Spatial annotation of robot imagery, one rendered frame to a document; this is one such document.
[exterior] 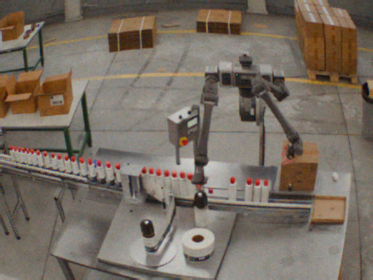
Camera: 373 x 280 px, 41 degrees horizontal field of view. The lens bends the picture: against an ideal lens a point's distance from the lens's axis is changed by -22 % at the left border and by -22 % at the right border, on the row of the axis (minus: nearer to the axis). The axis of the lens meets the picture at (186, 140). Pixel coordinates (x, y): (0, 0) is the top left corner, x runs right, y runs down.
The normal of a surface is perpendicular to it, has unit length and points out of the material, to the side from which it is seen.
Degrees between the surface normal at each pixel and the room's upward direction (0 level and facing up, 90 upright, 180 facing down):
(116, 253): 0
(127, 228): 0
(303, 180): 90
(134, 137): 0
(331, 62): 90
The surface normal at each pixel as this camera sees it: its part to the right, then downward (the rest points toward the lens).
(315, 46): -0.08, 0.59
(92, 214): -0.06, -0.80
